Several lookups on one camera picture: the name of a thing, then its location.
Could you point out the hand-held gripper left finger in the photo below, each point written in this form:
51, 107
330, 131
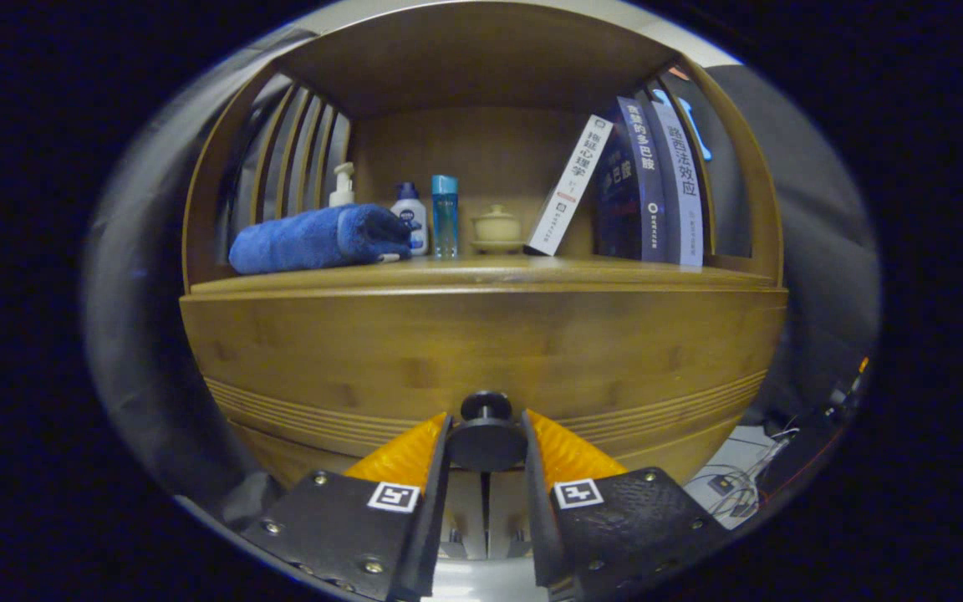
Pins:
434, 518

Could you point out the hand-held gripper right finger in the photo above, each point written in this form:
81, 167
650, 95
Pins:
538, 518

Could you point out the wooden countertop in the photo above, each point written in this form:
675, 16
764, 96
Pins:
532, 272

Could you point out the wooden cabinet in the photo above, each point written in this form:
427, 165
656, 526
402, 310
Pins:
481, 150

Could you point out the beige lidded bowl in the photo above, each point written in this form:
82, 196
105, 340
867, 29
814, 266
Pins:
496, 227

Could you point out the clear blue bottle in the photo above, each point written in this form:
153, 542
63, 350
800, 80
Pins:
445, 217

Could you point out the blue rolled towel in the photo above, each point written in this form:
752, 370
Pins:
314, 238

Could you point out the white bottle with blue cap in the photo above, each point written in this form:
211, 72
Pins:
415, 213

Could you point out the spare orange and black gripper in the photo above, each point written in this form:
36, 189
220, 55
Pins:
841, 397

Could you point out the white book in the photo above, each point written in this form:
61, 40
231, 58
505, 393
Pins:
569, 188

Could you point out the white pump bottle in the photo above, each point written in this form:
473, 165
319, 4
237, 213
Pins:
342, 194

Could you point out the dark blue book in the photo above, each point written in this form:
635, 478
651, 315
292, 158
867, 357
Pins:
628, 192

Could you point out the grey book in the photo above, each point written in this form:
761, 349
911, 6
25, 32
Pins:
686, 201

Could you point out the black backdrop cloth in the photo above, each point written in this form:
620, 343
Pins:
816, 251

